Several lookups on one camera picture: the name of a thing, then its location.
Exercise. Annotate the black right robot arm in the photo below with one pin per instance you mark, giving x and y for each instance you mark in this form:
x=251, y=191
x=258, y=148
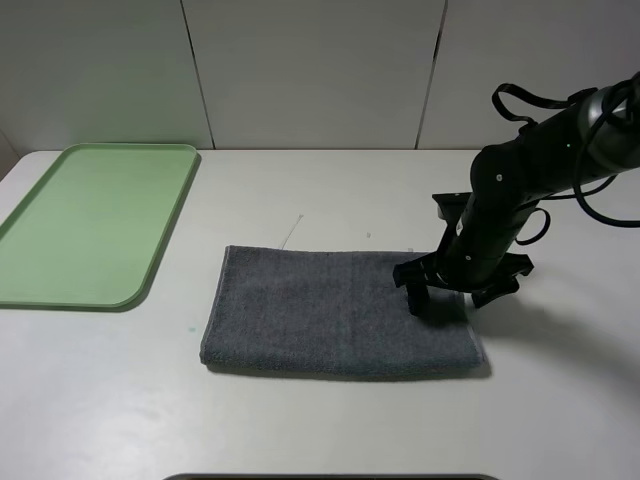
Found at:
x=562, y=145

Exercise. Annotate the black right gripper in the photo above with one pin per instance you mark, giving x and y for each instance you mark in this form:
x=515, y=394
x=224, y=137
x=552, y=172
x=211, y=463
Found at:
x=473, y=255

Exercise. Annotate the light green plastic tray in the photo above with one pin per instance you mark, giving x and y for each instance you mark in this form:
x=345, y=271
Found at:
x=90, y=234

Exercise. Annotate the grey towel with orange pattern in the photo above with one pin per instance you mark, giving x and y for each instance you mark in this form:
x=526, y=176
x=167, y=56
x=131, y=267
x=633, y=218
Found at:
x=332, y=315

